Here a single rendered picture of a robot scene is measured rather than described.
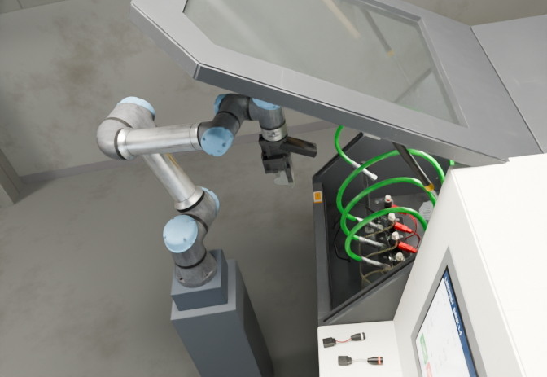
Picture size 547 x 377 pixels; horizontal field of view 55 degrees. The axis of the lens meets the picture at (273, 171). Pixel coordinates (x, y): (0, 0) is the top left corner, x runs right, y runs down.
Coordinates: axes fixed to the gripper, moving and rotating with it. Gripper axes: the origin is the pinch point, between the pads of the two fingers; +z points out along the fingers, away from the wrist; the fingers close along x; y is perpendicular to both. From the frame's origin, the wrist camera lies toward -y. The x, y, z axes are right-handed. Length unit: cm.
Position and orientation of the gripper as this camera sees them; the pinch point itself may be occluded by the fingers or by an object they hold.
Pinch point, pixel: (293, 184)
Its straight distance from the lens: 165.8
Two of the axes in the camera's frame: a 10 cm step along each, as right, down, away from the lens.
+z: 1.8, 7.5, 6.4
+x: -0.3, 6.5, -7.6
